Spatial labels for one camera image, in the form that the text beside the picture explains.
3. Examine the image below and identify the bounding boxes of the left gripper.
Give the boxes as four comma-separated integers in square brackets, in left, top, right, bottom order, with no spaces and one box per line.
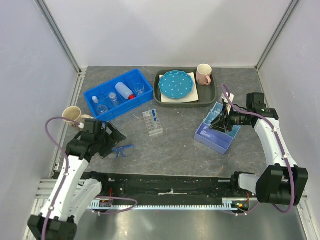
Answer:
[95,121,126,159]

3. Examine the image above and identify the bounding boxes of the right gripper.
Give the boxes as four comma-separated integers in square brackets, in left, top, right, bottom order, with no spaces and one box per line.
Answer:
[209,103,252,134]

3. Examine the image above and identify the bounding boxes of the blue safety glasses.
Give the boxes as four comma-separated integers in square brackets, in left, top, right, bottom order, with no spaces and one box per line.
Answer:
[110,144,135,159]

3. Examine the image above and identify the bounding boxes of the clear round glass flask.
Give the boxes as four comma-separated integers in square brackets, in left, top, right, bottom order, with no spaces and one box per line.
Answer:
[91,95,109,116]

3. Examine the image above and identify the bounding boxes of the clear glass stoppered bottle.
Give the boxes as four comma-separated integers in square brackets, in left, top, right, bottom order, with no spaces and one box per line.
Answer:
[108,92,121,107]

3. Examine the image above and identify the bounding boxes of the white plastic wash bottle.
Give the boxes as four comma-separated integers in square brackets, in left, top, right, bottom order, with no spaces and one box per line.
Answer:
[115,82,135,100]

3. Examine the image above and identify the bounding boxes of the clear glass beaker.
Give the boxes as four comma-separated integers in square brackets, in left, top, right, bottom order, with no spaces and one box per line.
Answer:
[133,83,145,96]

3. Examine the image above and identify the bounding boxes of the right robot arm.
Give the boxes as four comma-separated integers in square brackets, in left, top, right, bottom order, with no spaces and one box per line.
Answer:
[107,92,309,211]

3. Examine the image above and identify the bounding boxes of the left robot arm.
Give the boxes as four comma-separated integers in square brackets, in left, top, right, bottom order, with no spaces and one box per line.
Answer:
[27,118,125,240]

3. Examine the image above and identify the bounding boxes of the purple blue drawer organizer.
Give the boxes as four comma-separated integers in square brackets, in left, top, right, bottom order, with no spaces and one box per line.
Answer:
[194,102,241,154]

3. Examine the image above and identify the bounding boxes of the white square plate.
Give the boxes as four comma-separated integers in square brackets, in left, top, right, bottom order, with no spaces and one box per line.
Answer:
[161,72,199,103]

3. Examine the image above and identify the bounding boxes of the blue divided plastic bin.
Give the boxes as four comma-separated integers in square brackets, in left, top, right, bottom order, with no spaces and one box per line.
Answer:
[83,68,153,121]

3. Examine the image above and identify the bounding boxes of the clear test tube rack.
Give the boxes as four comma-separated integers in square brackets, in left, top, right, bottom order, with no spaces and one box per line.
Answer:
[142,109,163,137]

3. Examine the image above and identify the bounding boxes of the beige floral mug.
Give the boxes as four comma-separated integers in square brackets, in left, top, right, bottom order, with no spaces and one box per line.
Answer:
[62,106,93,128]

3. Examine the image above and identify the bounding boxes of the pink ceramic mug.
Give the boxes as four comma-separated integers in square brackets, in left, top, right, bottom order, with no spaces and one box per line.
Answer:
[195,63,212,86]

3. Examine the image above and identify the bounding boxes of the blue polka dot plate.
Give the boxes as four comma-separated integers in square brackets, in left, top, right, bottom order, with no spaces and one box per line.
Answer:
[158,70,195,100]

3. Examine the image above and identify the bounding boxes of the dark green plastic tray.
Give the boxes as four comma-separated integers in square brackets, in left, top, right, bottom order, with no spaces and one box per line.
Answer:
[153,68,218,108]

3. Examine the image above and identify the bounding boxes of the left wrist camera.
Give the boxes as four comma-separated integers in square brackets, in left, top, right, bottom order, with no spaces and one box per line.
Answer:
[80,118,104,142]

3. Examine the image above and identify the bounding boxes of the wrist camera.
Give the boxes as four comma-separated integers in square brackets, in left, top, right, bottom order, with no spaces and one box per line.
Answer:
[80,118,104,142]
[221,93,234,113]

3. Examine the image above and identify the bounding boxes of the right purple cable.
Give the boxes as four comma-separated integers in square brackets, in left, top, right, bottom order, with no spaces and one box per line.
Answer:
[221,83,297,213]

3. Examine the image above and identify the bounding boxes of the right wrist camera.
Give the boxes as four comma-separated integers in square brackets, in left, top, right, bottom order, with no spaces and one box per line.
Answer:
[221,93,234,113]

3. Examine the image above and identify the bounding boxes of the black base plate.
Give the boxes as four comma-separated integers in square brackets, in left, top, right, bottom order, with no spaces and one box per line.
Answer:
[81,171,257,207]

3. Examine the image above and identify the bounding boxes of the slotted cable duct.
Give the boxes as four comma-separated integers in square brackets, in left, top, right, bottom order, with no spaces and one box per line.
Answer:
[87,197,249,212]

